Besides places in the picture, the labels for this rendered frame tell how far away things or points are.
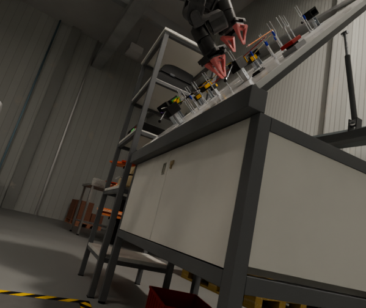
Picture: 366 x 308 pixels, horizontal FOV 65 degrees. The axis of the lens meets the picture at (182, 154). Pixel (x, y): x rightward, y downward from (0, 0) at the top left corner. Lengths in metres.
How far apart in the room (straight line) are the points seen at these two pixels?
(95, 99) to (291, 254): 10.23
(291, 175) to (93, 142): 9.78
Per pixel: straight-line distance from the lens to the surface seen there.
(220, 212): 0.78
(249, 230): 0.71
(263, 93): 0.80
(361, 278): 1.02
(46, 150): 10.09
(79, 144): 10.28
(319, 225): 0.88
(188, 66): 2.59
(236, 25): 1.21
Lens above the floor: 0.46
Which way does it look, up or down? 15 degrees up
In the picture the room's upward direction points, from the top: 13 degrees clockwise
